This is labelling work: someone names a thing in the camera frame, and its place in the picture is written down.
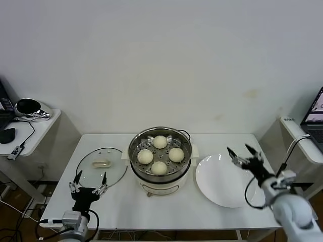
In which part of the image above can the white side desk with chrome device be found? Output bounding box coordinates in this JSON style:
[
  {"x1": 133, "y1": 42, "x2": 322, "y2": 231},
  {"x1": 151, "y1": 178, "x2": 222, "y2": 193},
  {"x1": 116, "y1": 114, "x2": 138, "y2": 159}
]
[{"x1": 0, "y1": 108, "x2": 83, "y2": 205}]

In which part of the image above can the round glass pot lid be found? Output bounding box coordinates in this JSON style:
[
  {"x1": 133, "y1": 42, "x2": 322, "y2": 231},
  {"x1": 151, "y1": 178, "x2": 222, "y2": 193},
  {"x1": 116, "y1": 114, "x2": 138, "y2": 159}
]
[{"x1": 75, "y1": 147, "x2": 128, "y2": 191}]

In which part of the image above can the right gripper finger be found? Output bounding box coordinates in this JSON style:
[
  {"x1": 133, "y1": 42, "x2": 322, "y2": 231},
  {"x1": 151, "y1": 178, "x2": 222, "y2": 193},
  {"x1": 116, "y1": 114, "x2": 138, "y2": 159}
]
[
  {"x1": 226, "y1": 147, "x2": 245, "y2": 169},
  {"x1": 244, "y1": 143, "x2": 264, "y2": 163}
]

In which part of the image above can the stainless steel steamer basket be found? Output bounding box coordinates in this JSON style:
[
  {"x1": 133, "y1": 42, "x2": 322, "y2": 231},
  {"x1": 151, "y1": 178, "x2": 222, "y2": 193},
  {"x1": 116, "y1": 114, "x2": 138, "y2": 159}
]
[{"x1": 121, "y1": 126, "x2": 200, "y2": 181}]

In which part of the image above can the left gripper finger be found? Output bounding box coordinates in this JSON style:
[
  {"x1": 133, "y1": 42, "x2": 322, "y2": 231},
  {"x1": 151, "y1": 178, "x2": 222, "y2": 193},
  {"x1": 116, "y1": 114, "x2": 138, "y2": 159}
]
[
  {"x1": 69, "y1": 170, "x2": 83, "y2": 194},
  {"x1": 92, "y1": 172, "x2": 108, "y2": 196}
]

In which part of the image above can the white floor cable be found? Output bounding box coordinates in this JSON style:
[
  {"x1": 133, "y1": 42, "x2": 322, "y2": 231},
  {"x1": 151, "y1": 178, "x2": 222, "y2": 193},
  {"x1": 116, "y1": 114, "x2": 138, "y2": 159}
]
[{"x1": 0, "y1": 200, "x2": 41, "y2": 223}]

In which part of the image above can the black computer mouse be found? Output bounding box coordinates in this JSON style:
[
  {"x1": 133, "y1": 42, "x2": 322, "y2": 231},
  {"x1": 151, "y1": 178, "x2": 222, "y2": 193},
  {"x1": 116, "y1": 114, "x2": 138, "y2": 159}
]
[{"x1": 0, "y1": 127, "x2": 16, "y2": 144}]

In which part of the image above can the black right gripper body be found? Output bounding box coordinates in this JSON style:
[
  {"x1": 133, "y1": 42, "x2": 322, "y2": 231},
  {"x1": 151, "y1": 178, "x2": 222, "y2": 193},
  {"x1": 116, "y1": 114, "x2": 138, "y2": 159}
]
[{"x1": 243, "y1": 158, "x2": 276, "y2": 186}]

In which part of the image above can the white laptop cable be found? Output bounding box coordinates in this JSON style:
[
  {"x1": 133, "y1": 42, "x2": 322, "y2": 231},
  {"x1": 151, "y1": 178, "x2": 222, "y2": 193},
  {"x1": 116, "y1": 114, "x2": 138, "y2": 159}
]
[{"x1": 287, "y1": 134, "x2": 311, "y2": 162}]

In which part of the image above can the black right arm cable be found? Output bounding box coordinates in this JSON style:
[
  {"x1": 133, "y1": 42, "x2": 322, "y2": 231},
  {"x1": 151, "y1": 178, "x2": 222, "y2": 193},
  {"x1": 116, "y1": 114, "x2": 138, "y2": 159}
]
[{"x1": 244, "y1": 176, "x2": 268, "y2": 209}]

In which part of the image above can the white steamed baozi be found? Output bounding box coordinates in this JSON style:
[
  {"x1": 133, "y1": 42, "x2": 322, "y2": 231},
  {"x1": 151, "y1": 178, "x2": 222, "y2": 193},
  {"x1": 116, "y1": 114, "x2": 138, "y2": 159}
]
[
  {"x1": 150, "y1": 161, "x2": 168, "y2": 176},
  {"x1": 137, "y1": 149, "x2": 154, "y2": 164},
  {"x1": 168, "y1": 147, "x2": 184, "y2": 162},
  {"x1": 153, "y1": 135, "x2": 168, "y2": 149}
]

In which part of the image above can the small grey usb hub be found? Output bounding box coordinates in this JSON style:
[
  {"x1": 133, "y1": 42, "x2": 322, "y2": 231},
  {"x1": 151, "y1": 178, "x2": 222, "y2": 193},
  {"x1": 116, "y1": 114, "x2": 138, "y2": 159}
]
[{"x1": 7, "y1": 145, "x2": 26, "y2": 160}]

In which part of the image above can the black cable with adapter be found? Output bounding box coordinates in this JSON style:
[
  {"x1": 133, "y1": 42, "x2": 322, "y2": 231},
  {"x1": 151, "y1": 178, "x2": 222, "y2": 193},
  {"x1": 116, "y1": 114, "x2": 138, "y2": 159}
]
[{"x1": 276, "y1": 138, "x2": 307, "y2": 177}]

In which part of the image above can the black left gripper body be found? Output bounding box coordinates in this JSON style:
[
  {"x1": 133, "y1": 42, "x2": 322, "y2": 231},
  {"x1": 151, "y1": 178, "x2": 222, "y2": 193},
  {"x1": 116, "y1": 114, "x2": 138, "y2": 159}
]
[{"x1": 71, "y1": 188, "x2": 102, "y2": 212}]

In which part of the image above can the thin black desk cable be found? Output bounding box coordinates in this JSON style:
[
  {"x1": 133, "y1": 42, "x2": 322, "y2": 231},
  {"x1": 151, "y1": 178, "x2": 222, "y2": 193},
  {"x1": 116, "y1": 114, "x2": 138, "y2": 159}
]
[{"x1": 11, "y1": 117, "x2": 36, "y2": 149}]

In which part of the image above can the cream electric cooker pot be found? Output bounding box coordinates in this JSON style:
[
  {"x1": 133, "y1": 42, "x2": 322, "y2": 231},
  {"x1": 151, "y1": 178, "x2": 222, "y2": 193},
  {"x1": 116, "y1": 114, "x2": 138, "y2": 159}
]
[{"x1": 122, "y1": 151, "x2": 198, "y2": 198}]

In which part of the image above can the grey laptop with pink screen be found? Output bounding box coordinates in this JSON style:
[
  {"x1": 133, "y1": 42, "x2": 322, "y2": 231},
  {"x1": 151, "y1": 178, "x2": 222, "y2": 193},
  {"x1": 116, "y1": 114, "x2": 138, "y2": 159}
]
[{"x1": 300, "y1": 87, "x2": 323, "y2": 154}]

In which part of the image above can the black laptop with dark screen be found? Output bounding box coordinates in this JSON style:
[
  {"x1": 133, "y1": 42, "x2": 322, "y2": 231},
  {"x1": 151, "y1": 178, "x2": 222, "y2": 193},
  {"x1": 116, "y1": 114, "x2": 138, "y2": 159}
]
[{"x1": 0, "y1": 79, "x2": 15, "y2": 131}]

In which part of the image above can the round white plate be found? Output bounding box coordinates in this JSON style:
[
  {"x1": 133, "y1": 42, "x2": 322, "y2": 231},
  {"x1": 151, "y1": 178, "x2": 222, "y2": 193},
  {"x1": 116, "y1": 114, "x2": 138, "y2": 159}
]
[{"x1": 195, "y1": 154, "x2": 257, "y2": 209}]

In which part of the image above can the shiny chrome rounded device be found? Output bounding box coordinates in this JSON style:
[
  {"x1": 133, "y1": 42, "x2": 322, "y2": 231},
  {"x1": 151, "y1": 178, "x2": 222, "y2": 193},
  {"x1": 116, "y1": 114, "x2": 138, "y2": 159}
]
[{"x1": 15, "y1": 98, "x2": 53, "y2": 123}]

